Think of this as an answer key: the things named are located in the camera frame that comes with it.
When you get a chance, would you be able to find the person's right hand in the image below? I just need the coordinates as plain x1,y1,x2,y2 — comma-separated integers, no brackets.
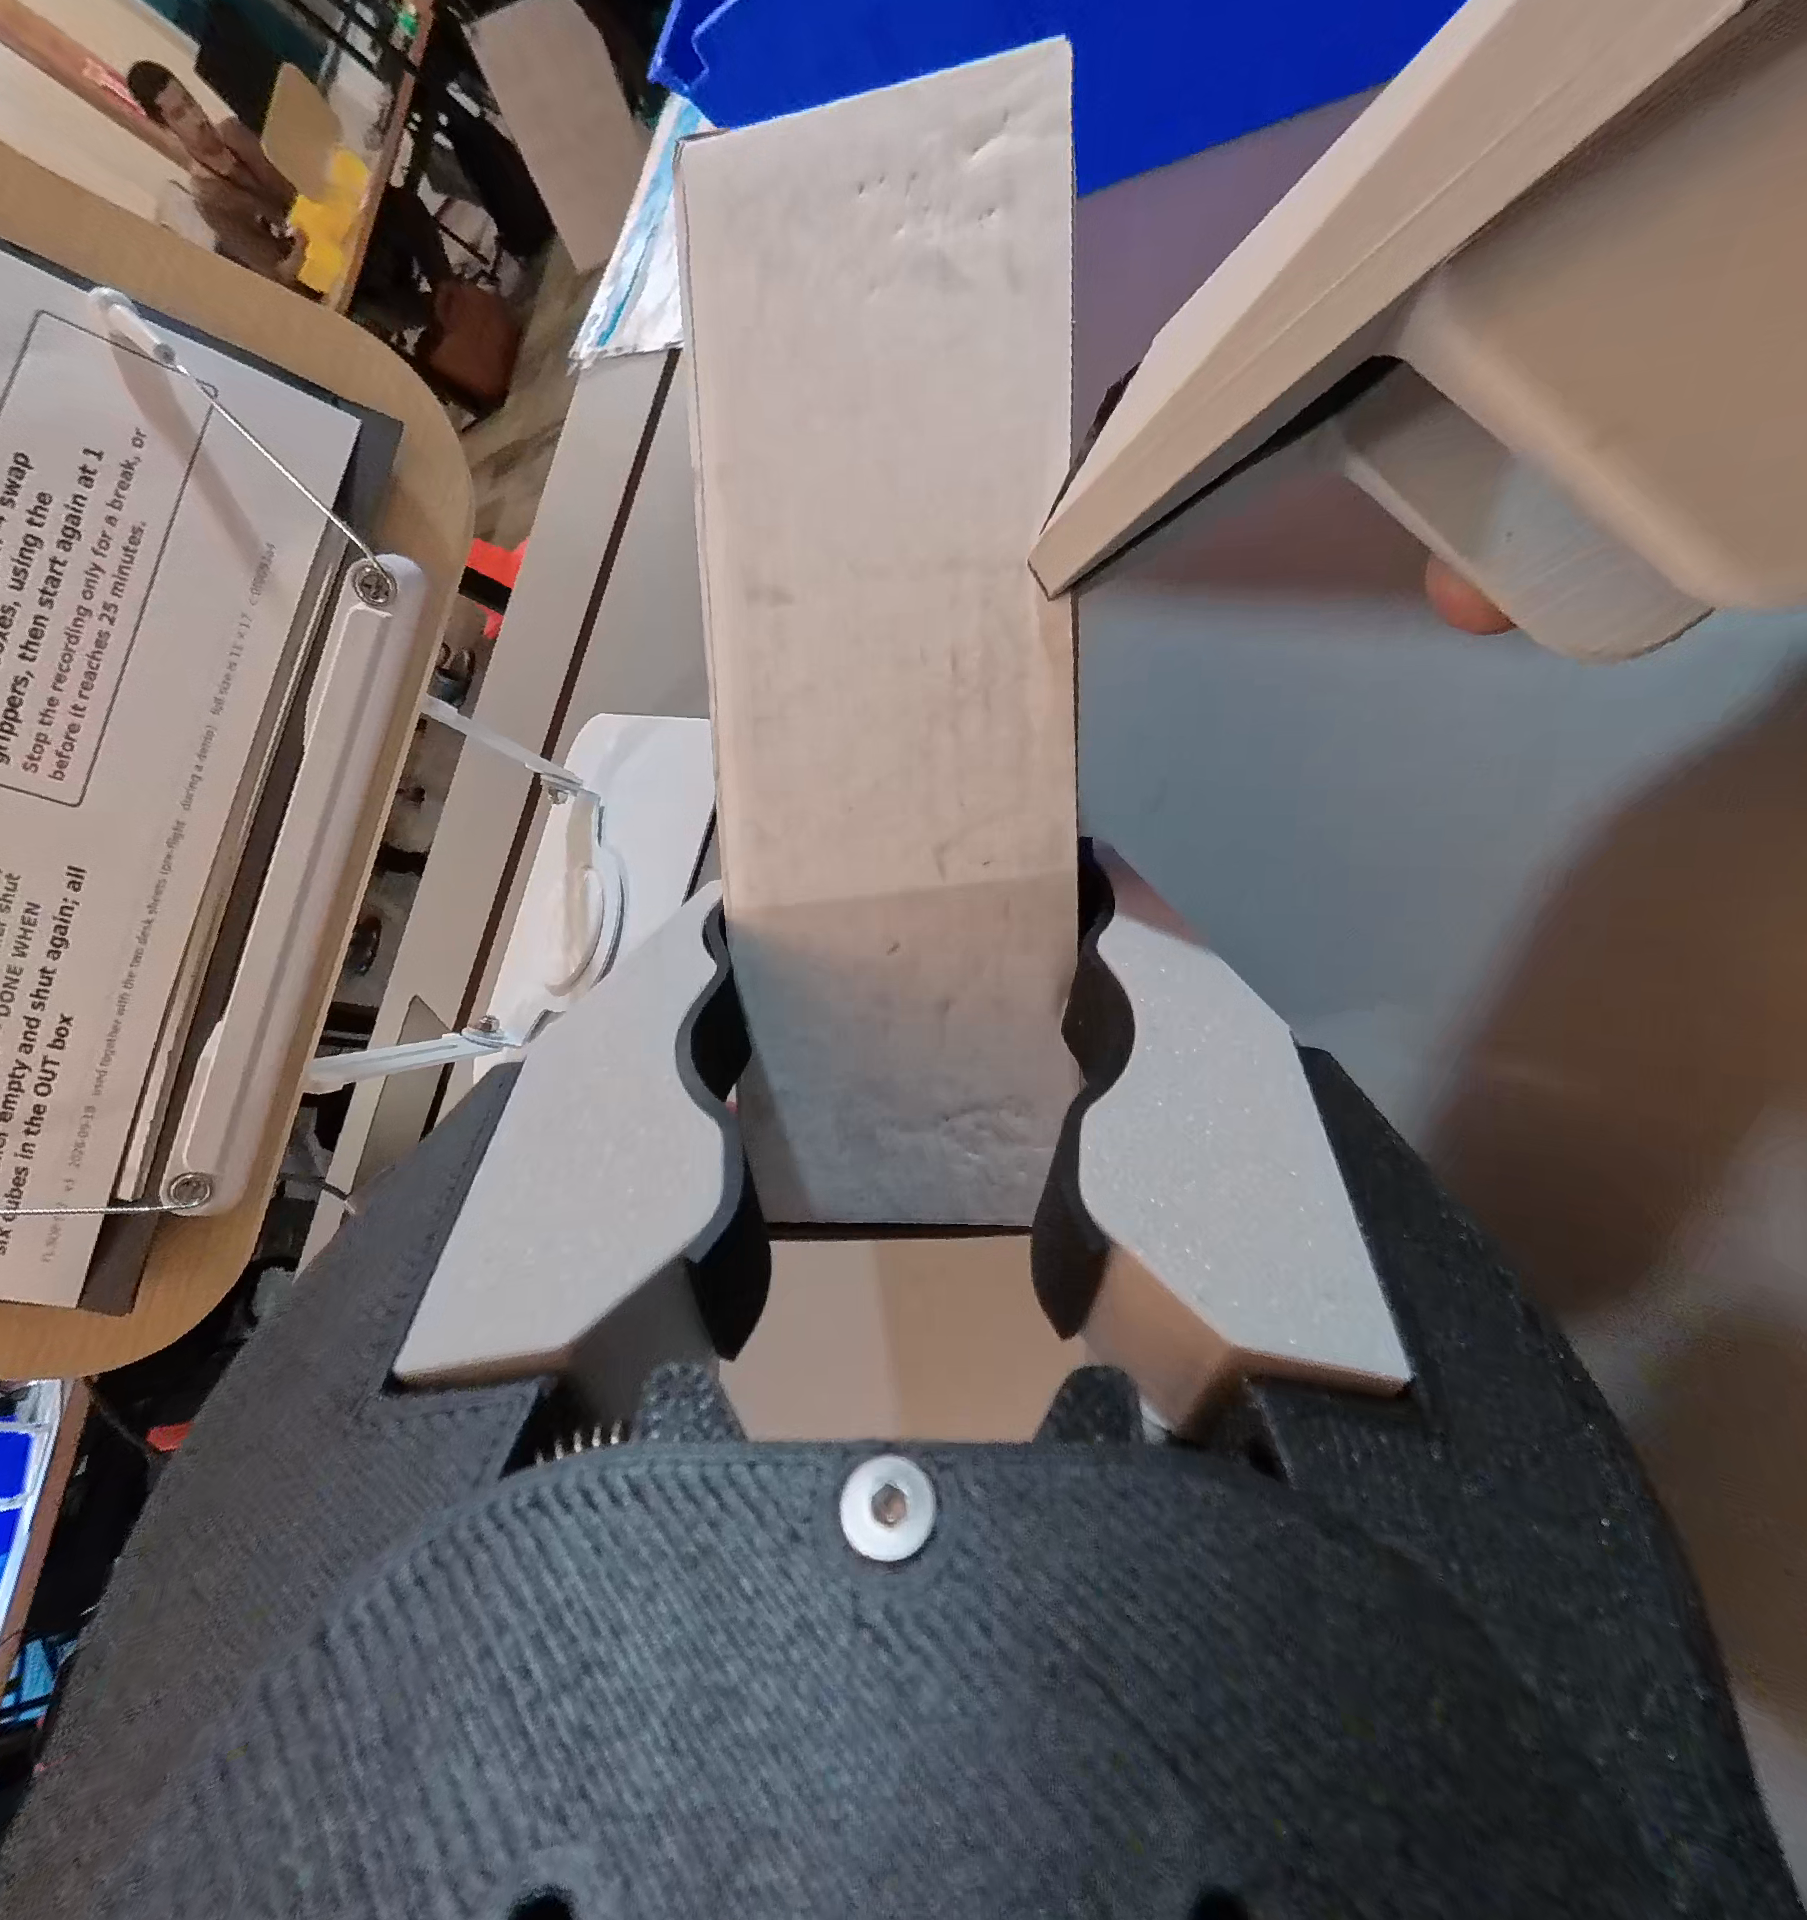
1425,547,1522,638

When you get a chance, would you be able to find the white cardboard mailer box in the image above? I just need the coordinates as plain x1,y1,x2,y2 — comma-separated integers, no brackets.
670,37,1103,1450

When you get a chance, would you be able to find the grey desk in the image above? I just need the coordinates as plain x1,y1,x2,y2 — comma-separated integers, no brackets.
469,144,1807,1353

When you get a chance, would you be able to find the blue plastic bin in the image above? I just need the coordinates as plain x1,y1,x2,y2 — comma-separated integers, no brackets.
649,0,1475,201

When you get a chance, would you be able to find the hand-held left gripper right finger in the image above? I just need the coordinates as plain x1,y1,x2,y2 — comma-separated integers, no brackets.
1030,840,1423,1407

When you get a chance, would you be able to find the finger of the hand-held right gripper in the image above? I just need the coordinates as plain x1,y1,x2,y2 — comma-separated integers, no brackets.
1029,0,1807,665

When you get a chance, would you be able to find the printed instruction sheet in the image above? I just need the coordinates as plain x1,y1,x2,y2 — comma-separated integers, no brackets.
0,218,368,1304

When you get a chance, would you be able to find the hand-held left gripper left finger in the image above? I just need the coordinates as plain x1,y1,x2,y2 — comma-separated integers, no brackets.
390,882,776,1393

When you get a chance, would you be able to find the white blue paper envelope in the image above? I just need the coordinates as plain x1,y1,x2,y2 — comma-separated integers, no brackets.
566,91,711,371

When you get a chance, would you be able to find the yellow plastic bin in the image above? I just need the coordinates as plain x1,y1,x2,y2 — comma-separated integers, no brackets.
287,144,377,293

